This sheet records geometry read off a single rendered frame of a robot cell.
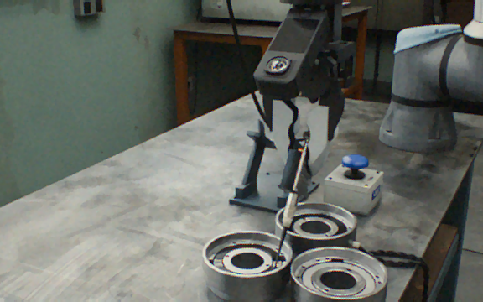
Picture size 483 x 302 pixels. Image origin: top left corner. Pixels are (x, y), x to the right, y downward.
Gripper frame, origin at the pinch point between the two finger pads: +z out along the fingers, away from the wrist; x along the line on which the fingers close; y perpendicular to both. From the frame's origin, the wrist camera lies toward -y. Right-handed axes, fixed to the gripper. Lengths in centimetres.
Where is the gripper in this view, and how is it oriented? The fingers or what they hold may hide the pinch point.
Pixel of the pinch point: (299, 165)
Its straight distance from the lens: 68.0
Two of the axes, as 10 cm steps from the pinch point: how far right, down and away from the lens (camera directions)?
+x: -8.7, -1.6, 4.6
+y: 4.9, -3.0, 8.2
